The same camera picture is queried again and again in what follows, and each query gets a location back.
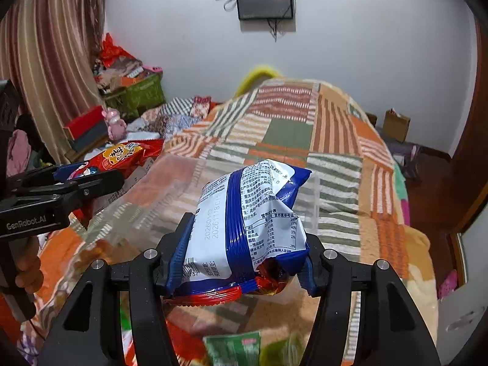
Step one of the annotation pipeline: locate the green storage box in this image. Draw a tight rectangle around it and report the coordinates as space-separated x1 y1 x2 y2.
103 74 165 121

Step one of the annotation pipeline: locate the person's left hand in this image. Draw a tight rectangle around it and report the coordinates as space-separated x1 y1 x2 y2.
16 236 44 294

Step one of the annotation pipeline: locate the blue white snack bag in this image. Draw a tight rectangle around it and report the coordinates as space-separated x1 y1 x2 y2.
170 160 311 307

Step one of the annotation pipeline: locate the pink clothing pile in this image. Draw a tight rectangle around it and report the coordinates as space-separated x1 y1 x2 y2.
7 130 31 177

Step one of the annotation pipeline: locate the white refrigerator with stickers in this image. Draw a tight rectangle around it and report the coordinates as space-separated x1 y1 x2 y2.
438 210 488 365

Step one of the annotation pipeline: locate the pink plush toy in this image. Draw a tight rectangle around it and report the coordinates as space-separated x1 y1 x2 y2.
102 107 127 143

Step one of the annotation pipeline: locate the clear plastic storage bin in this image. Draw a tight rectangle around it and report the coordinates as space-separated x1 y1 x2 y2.
81 153 363 264

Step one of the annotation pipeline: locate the patchwork striped bed blanket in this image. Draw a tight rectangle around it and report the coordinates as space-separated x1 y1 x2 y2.
16 77 439 366

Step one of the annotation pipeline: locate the brown cardboard box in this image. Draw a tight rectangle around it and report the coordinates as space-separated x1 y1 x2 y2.
382 108 410 142

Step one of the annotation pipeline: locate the red plastic bag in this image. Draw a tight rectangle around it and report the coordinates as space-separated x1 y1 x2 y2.
99 32 133 68

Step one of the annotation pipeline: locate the brown wooden door frame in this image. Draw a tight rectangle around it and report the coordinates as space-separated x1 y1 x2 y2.
448 23 487 235

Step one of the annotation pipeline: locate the green pea snack bag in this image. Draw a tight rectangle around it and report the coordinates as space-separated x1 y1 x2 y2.
202 330 306 366

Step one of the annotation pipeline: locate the dark clothes floor pile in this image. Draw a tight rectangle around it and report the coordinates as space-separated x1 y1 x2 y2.
378 128 420 181

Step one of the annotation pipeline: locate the yellow curved headboard tube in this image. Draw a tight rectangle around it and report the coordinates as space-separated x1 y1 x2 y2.
233 64 282 98

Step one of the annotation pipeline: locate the small black wall monitor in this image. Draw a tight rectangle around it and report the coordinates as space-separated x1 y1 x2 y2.
237 0 294 21

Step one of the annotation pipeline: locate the checkered patterned pillow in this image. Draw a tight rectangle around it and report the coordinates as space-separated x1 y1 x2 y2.
142 96 213 141

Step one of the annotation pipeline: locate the red orange snack bag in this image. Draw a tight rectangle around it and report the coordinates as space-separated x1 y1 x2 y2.
54 139 165 182

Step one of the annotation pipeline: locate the red flat box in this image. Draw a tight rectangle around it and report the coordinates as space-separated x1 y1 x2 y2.
64 105 103 141

